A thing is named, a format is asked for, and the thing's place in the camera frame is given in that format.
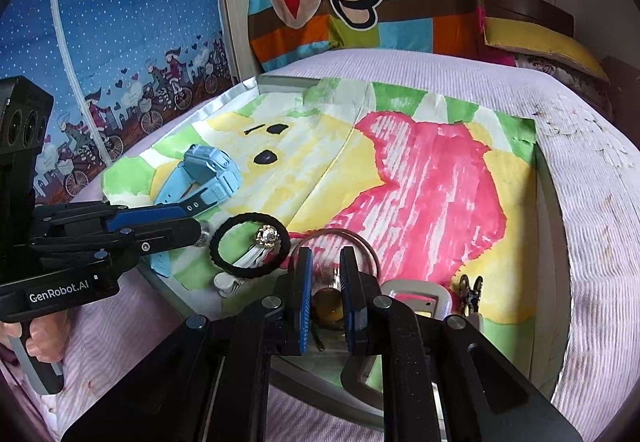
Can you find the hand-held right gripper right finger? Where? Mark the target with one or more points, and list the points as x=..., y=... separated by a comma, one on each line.
x=349, y=302

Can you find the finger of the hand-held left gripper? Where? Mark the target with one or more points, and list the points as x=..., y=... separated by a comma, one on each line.
x=160, y=239
x=145, y=218

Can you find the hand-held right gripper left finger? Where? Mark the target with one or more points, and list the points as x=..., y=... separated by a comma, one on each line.
x=304, y=302

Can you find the white rhinestone hair clip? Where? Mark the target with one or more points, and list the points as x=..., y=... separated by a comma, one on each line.
x=266, y=237

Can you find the light blue wrist watch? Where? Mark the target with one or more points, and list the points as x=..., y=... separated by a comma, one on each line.
x=215, y=172

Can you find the black hair claw clip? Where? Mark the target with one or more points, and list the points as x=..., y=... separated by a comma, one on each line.
x=470, y=294

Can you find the silver shallow tray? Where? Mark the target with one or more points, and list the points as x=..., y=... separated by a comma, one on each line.
x=547, y=272

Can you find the person's left hand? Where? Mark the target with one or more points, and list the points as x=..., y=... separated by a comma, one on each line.
x=47, y=337

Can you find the painted paper sheet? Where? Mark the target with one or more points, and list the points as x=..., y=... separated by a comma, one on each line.
x=425, y=172

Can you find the blue dotted fabric wardrobe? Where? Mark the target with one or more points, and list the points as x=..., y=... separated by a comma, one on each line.
x=125, y=22

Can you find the light wooden cabinet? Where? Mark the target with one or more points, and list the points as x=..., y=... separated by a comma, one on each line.
x=237, y=22

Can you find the floral pillow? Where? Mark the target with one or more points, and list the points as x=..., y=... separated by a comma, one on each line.
x=575, y=82

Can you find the yellow pillow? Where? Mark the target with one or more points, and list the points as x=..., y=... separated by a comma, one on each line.
x=550, y=45

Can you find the brown wooden headboard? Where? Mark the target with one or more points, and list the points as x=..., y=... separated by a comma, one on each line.
x=525, y=5

